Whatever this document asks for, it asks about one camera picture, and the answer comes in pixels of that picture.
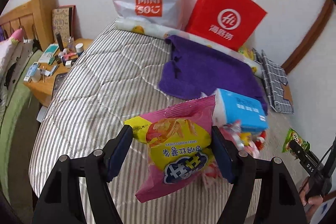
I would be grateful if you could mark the brown wooden door frame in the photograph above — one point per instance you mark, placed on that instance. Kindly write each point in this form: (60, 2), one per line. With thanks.
(310, 38)

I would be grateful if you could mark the wooden nightstand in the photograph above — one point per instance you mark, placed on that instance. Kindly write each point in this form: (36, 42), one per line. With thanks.
(42, 90)

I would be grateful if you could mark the rolled fruit-print mat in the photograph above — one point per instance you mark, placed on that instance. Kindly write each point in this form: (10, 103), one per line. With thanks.
(163, 32)

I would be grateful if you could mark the person's right hand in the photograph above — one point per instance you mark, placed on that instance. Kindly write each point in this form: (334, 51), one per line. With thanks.
(312, 204)

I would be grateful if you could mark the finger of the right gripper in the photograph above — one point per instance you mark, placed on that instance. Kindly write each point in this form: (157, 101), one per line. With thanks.
(308, 160)

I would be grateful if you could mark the red Haidilao paper bag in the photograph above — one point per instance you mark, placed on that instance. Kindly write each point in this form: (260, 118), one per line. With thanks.
(226, 22)

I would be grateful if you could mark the colourful pillow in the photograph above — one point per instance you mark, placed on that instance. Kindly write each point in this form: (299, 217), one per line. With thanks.
(7, 48)

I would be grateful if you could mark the wooden headboard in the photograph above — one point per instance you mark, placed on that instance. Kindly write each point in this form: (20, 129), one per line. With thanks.
(35, 18)

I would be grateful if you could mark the patterned book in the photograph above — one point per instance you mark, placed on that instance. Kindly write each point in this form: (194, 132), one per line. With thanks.
(63, 22)

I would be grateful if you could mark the green snack packet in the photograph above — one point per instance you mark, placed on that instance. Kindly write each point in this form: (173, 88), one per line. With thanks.
(293, 135)

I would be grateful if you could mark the pink strawberry snack bag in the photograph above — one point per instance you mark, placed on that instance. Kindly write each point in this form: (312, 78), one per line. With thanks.
(236, 138)

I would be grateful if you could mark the striped mattress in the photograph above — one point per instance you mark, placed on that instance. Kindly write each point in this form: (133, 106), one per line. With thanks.
(114, 80)

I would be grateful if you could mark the grey checked folded cloth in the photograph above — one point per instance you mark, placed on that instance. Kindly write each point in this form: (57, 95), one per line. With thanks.
(276, 84)

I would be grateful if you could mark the pink yellow potato-stick bag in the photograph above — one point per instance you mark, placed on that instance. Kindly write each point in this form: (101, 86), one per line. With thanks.
(178, 142)

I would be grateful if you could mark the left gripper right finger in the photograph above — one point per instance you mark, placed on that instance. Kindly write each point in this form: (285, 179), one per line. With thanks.
(279, 200)

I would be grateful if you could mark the yellow Lay's chip bag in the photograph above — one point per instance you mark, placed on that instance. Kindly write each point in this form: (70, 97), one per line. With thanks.
(246, 52)

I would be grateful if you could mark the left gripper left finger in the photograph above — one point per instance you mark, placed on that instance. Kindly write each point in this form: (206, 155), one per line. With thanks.
(60, 200)

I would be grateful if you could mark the green blanket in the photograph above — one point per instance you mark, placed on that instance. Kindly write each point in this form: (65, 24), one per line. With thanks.
(18, 132)

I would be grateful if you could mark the red snack packet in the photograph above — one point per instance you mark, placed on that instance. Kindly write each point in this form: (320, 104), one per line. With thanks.
(259, 140)

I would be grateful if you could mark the blue tissue pack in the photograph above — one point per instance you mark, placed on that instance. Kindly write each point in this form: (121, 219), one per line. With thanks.
(231, 107)

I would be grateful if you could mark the purple towel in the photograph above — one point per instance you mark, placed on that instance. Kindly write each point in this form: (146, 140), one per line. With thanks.
(194, 69)

